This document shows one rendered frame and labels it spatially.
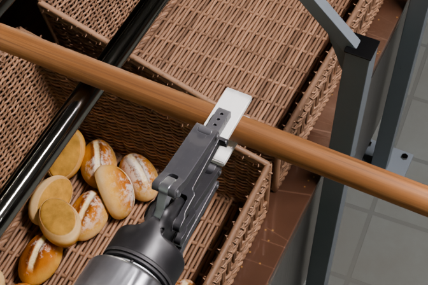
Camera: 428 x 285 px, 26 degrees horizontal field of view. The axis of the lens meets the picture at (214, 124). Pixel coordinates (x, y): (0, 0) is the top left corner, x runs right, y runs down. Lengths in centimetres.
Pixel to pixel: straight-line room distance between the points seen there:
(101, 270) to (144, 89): 24
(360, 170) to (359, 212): 141
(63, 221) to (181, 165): 68
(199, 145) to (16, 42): 27
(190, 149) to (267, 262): 72
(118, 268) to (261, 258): 78
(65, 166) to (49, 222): 14
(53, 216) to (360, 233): 99
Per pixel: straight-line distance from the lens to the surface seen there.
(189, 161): 90
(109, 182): 160
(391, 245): 233
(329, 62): 169
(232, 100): 99
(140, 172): 163
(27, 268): 157
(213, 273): 143
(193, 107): 99
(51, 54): 106
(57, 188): 163
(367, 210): 237
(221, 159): 99
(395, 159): 246
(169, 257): 88
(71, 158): 167
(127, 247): 88
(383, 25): 197
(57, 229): 155
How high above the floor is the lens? 199
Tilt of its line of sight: 53 degrees down
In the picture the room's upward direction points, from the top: straight up
